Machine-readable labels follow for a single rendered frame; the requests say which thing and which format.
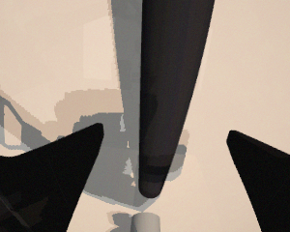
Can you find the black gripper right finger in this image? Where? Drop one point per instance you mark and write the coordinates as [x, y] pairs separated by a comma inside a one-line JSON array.
[[265, 173]]

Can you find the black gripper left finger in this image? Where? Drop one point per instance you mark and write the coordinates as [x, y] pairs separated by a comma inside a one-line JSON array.
[[42, 187]]

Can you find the grey cylinder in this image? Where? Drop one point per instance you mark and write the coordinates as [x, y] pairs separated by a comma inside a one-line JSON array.
[[145, 222]]

